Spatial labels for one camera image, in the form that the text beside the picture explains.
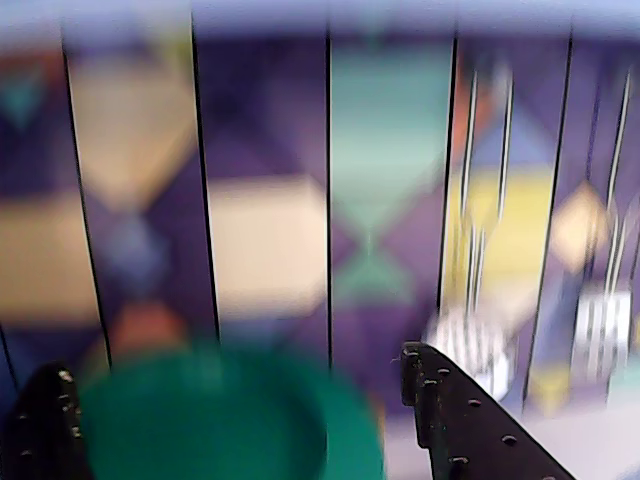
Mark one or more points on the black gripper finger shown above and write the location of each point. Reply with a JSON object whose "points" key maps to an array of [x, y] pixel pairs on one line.
{"points": [[40, 435], [470, 430]]}

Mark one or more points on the green printed container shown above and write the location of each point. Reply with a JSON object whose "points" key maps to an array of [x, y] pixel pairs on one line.
{"points": [[200, 425]]}

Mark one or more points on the steel slotted spatula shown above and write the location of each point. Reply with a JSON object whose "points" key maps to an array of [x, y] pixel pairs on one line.
{"points": [[600, 325]]}

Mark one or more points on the blue toy play kitchen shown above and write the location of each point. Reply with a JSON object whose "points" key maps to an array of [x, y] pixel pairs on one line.
{"points": [[270, 250]]}

